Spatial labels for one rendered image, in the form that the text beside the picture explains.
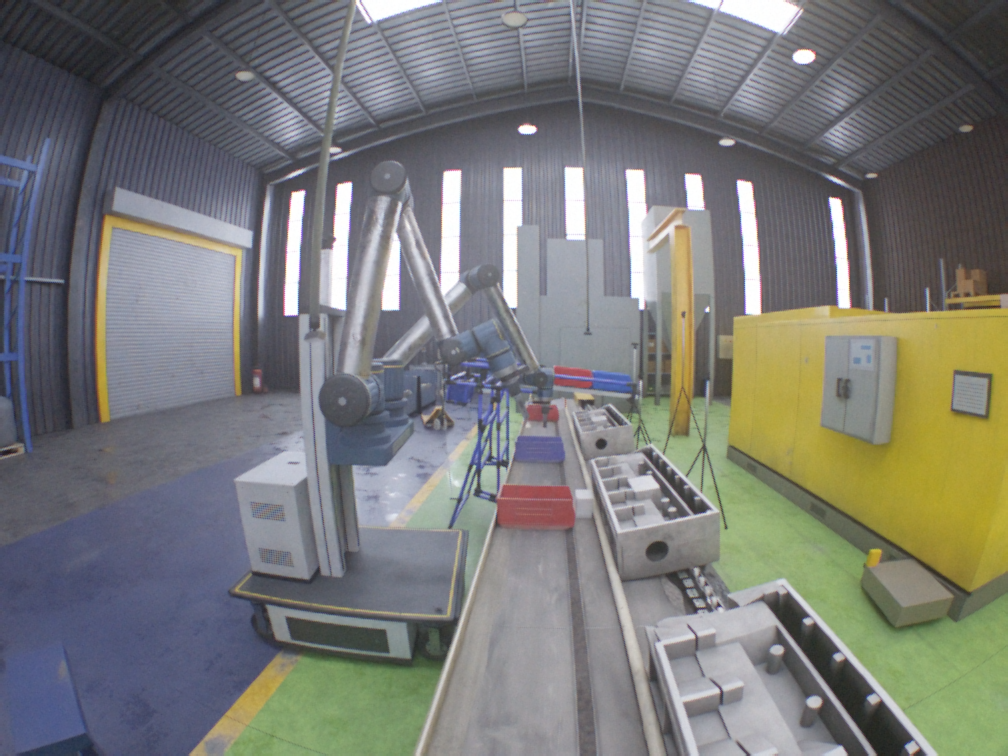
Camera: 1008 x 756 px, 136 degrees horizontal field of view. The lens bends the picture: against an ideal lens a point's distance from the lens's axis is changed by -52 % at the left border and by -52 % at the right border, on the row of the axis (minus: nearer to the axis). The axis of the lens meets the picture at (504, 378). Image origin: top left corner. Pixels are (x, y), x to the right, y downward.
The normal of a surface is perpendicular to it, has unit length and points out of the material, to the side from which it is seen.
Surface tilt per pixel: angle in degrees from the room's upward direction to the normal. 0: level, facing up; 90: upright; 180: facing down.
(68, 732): 0
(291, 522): 90
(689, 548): 90
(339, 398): 90
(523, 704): 0
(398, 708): 0
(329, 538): 90
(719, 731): 10
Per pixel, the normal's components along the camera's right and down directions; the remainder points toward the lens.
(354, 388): 0.21, 0.01
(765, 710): -0.17, -0.98
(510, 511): -0.11, 0.11
